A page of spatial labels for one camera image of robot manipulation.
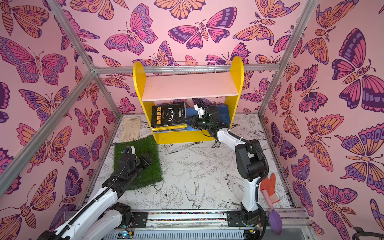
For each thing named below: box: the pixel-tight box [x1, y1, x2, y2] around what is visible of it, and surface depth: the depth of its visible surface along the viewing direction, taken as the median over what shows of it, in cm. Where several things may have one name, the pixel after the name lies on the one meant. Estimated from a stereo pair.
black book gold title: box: [151, 101, 187, 127], surface depth 91 cm
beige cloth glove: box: [120, 116, 142, 143], surface depth 115 cm
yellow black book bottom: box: [151, 124, 188, 132], surface depth 89 cm
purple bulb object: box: [268, 209, 283, 236], surface depth 73 cm
